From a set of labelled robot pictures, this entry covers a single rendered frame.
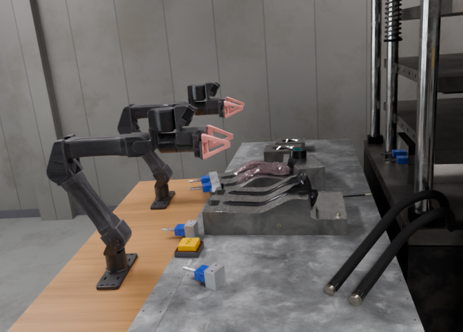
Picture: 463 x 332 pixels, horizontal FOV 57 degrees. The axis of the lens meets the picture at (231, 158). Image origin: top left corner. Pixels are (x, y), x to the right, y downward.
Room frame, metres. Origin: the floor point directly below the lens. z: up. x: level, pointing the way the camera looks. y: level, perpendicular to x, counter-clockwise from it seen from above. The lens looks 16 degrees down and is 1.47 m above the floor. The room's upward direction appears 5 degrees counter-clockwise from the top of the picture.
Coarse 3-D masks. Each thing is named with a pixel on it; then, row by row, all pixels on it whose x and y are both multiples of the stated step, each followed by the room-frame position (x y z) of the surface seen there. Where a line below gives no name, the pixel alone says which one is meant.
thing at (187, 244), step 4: (184, 240) 1.30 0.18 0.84; (188, 240) 1.30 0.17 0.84; (192, 240) 1.30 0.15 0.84; (196, 240) 1.29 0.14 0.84; (180, 244) 1.28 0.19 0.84; (184, 244) 1.28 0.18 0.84; (188, 244) 1.27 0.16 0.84; (192, 244) 1.27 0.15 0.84; (196, 244) 1.27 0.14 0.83; (180, 248) 1.27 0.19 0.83; (184, 248) 1.26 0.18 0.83; (188, 248) 1.26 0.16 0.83; (192, 248) 1.26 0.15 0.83; (196, 248) 1.27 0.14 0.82
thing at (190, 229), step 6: (186, 222) 1.41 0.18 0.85; (192, 222) 1.40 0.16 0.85; (168, 228) 1.43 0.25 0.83; (174, 228) 1.40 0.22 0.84; (180, 228) 1.39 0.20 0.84; (186, 228) 1.38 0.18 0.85; (192, 228) 1.38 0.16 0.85; (180, 234) 1.39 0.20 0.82; (186, 234) 1.38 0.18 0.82; (192, 234) 1.38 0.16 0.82
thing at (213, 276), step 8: (216, 264) 1.09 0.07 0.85; (192, 272) 1.12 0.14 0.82; (200, 272) 1.08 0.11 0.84; (208, 272) 1.06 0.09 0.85; (216, 272) 1.06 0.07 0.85; (224, 272) 1.09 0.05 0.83; (200, 280) 1.08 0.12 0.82; (208, 280) 1.06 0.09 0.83; (216, 280) 1.05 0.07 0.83; (224, 280) 1.08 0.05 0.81; (208, 288) 1.06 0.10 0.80; (216, 288) 1.05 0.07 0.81
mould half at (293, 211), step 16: (272, 192) 1.53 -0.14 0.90; (304, 192) 1.40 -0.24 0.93; (320, 192) 1.58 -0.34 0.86; (336, 192) 1.56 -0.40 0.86; (208, 208) 1.44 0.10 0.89; (224, 208) 1.42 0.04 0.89; (240, 208) 1.42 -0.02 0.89; (256, 208) 1.42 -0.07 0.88; (272, 208) 1.36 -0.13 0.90; (288, 208) 1.35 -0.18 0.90; (304, 208) 1.34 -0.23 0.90; (320, 208) 1.42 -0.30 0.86; (336, 208) 1.41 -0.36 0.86; (208, 224) 1.41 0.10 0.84; (224, 224) 1.39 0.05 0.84; (240, 224) 1.38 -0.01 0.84; (256, 224) 1.37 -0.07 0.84; (272, 224) 1.36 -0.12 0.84; (288, 224) 1.35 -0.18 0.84; (304, 224) 1.34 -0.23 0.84; (320, 224) 1.33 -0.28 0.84; (336, 224) 1.32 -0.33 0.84
